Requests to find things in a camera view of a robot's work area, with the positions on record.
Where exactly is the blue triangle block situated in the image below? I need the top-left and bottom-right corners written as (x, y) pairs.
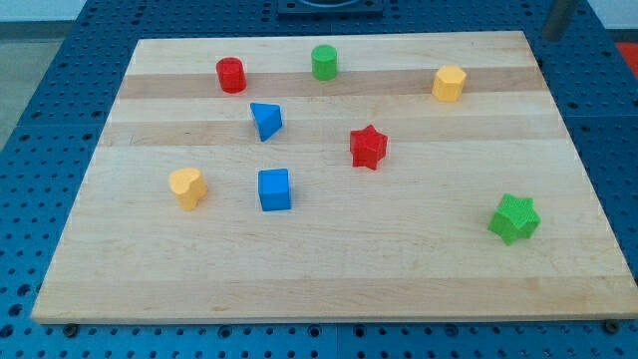
top-left (249, 103), bottom-right (283, 142)

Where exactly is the blue cube block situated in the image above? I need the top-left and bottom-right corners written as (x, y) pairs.
top-left (258, 169), bottom-right (292, 211)

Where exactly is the red star block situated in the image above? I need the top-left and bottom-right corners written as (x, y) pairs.
top-left (350, 125), bottom-right (388, 171)

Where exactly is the wooden board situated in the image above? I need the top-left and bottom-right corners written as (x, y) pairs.
top-left (32, 31), bottom-right (637, 324)

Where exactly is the green cylinder block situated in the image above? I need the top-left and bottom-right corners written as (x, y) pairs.
top-left (311, 45), bottom-right (338, 81)

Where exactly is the yellow heart block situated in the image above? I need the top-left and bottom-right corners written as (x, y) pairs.
top-left (168, 168), bottom-right (208, 211)

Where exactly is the red cylinder block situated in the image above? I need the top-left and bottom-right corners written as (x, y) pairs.
top-left (215, 57), bottom-right (247, 94)

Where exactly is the yellow hexagon block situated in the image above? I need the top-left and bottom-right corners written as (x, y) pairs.
top-left (432, 65), bottom-right (467, 103)

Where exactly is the green star block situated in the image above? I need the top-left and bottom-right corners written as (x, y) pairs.
top-left (487, 193), bottom-right (541, 245)

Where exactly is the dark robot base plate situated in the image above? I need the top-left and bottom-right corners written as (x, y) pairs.
top-left (276, 0), bottom-right (385, 18)

